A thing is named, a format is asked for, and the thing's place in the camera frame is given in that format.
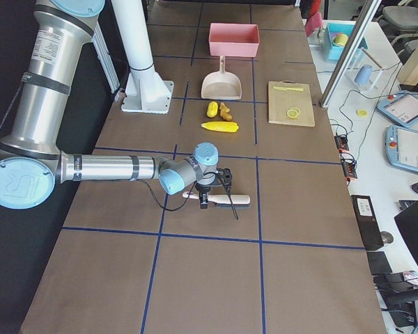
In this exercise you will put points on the upper blue teach pendant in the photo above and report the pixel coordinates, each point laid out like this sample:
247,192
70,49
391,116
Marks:
401,108

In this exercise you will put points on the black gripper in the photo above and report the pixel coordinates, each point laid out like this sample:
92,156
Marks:
203,191

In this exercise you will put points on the blue tray with blocks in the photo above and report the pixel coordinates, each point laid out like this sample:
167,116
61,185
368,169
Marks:
330,51

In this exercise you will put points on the pink plastic bin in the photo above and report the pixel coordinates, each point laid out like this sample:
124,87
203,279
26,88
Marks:
235,40

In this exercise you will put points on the aluminium frame post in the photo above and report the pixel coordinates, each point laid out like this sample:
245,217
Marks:
365,17

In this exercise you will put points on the yellow corn cob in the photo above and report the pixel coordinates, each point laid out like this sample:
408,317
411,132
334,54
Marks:
221,126

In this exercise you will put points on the beige plastic dustpan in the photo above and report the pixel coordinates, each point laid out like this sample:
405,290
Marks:
221,85

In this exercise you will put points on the lower blue teach pendant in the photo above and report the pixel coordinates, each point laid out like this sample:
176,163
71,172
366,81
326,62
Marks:
401,147

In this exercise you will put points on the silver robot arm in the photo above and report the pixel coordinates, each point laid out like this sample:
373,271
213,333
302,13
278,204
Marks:
30,162

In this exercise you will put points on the pink cloth on rack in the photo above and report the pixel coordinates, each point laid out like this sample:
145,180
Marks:
313,23

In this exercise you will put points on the white mounting column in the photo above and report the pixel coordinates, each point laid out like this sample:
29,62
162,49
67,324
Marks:
146,91

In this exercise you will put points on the blue teach pendant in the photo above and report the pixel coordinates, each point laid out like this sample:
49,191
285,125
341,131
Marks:
401,108
401,147

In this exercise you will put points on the wooden cutting board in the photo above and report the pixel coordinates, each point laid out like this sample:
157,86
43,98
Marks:
280,101

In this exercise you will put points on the yellow cup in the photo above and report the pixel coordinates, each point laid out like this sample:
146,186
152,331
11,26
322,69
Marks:
340,39

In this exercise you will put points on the black box on desk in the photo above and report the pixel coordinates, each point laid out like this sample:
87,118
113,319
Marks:
367,224

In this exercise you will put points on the blue cup on rack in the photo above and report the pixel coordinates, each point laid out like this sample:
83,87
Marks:
363,75

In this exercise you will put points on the yellow plastic knife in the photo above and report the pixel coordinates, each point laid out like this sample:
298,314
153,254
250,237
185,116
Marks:
285,88

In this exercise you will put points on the brown toy ginger root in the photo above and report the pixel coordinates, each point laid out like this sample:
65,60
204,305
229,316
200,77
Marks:
225,112

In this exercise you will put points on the white brush black bristles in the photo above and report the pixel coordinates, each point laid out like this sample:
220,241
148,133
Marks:
222,200

